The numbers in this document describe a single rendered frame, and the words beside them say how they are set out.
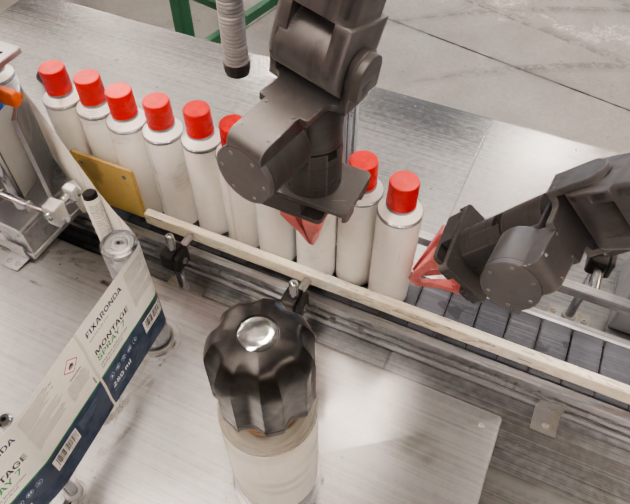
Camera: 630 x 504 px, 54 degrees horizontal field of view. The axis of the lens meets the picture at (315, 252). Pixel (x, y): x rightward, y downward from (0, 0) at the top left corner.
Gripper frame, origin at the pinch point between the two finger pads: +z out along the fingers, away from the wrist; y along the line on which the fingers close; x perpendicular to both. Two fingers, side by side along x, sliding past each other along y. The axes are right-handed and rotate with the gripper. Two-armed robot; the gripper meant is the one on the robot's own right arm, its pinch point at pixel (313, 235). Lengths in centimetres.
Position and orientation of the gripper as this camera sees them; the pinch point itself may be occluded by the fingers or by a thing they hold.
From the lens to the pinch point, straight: 69.1
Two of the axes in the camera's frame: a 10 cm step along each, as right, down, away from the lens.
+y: 9.0, 3.4, -2.6
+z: 0.0, 6.2, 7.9
